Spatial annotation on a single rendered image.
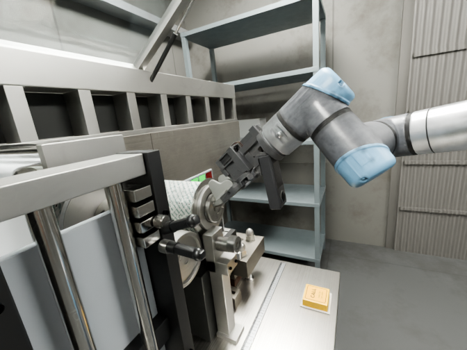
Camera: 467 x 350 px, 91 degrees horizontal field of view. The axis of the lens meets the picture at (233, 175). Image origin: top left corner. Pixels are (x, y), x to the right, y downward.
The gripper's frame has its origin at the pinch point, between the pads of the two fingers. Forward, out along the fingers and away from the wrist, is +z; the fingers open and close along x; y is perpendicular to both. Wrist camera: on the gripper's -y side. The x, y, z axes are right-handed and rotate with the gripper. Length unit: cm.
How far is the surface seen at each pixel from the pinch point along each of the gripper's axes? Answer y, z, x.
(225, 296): -18.4, 14.6, 3.7
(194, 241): -2.7, 7.8, 6.5
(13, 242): 11.9, 2.5, 33.9
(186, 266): -5.8, 9.8, 10.8
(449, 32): -7, -113, -210
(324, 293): -40.1, 5.3, -18.2
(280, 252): -65, 92, -142
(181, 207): 5.4, 6.3, 4.7
